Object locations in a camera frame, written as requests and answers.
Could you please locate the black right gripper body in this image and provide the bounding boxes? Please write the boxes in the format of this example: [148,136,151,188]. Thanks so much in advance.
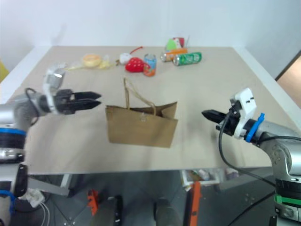
[215,101,243,137]

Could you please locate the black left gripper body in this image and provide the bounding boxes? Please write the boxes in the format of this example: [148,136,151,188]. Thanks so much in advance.
[53,89,77,115]

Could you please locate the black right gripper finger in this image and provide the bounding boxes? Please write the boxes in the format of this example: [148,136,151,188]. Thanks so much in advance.
[201,109,229,125]

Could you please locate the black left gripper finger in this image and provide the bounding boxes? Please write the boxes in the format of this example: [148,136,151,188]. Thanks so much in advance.
[70,100,102,114]
[71,91,103,101]

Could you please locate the brown paper bag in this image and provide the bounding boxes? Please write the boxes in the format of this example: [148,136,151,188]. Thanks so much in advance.
[105,77,179,149]

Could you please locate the green red snack pouch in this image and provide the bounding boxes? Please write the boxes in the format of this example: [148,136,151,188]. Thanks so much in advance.
[165,36,187,51]

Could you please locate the yellow snack in clear wrapper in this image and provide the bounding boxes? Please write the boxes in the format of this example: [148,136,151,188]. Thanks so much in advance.
[98,55,113,70]
[65,62,83,71]

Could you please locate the orange doughnut toy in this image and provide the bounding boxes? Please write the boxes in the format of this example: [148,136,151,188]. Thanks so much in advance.
[81,53,102,69]

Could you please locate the red strawberry plush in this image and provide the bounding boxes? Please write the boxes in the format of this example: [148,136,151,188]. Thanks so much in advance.
[125,56,145,73]

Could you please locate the white box with items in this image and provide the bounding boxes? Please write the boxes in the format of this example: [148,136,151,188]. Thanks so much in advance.
[181,168,224,188]

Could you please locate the green drink can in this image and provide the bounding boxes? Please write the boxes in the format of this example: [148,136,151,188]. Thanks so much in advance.
[173,52,203,67]

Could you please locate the yellow bin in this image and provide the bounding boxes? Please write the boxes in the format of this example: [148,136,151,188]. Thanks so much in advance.
[0,59,10,83]

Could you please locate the blue and orange drink can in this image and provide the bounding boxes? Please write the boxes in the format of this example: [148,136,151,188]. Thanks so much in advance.
[143,53,157,78]

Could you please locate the brown board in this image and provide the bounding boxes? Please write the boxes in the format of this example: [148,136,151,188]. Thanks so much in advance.
[275,50,301,89]

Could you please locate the orange bar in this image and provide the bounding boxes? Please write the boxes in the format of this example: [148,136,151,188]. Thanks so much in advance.
[189,181,202,226]

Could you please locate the orange clamp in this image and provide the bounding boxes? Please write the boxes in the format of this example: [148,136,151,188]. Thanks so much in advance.
[87,189,100,216]

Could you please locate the white power strip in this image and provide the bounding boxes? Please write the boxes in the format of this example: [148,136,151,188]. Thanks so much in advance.
[23,188,46,208]

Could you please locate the dark rounded shape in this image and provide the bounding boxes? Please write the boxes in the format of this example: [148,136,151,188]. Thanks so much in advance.
[94,194,124,226]
[153,198,183,226]

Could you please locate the blue cable clip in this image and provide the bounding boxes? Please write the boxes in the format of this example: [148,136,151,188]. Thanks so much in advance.
[244,113,266,143]

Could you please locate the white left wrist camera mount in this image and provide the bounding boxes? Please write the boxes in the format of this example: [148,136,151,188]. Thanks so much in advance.
[43,67,66,114]

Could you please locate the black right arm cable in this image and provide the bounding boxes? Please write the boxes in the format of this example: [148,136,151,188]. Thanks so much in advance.
[218,112,277,226]

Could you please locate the white plush with red cord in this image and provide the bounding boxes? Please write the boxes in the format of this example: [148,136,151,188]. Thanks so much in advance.
[115,45,143,65]

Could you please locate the grey table frame beam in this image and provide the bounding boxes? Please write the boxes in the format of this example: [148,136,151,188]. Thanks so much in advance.
[27,174,72,198]
[219,167,278,194]

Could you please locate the white cables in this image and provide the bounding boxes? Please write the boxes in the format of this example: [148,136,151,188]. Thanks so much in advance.
[39,202,51,226]

